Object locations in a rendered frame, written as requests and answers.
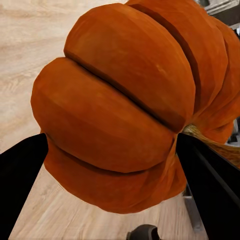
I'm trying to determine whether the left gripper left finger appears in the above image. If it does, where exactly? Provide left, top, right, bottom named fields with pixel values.
left=0, top=133, right=49, bottom=240

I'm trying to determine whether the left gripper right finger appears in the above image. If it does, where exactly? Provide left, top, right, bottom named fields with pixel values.
left=176, top=133, right=240, bottom=240

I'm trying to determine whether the pumpkin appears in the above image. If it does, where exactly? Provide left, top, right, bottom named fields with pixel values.
left=30, top=0, right=240, bottom=215

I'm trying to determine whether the cauldron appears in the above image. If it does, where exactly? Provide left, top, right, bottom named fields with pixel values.
left=126, top=224, right=160, bottom=240

